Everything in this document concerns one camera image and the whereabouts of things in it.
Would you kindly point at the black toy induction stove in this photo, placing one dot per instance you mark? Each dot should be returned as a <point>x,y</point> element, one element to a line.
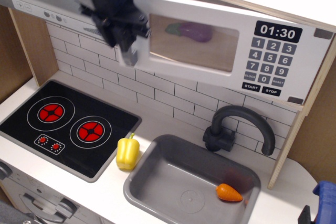
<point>70,129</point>

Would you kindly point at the white toy microwave door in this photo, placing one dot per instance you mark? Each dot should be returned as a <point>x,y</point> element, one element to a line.
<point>249,51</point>

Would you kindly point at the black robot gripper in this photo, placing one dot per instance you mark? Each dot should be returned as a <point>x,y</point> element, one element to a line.
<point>119,22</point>

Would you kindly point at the orange toy carrot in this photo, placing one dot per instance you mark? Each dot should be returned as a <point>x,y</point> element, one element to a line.
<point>228,193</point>

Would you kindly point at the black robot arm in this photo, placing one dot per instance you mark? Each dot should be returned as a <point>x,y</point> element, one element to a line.
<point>119,22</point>

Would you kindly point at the grey toy oven door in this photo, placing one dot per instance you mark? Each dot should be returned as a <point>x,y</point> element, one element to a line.
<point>46,204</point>

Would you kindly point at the purple toy eggplant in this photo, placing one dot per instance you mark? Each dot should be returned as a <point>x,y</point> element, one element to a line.
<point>195,31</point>

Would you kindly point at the blue plastic object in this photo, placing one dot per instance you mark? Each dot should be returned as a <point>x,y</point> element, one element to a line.
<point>326,209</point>

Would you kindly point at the grey toy range hood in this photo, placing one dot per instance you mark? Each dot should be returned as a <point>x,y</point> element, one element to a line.
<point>52,6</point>

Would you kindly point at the wooden toy kitchen frame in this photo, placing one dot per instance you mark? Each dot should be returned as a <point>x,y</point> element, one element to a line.
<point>34,48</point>

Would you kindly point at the black object at edge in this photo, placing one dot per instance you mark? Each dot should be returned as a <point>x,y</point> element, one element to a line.
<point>305,216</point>

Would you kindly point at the grey toy sink basin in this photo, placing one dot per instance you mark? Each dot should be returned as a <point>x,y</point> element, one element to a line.
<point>175,181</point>

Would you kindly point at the yellow toy bell pepper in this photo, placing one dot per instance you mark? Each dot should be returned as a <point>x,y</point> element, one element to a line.
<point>127,153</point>

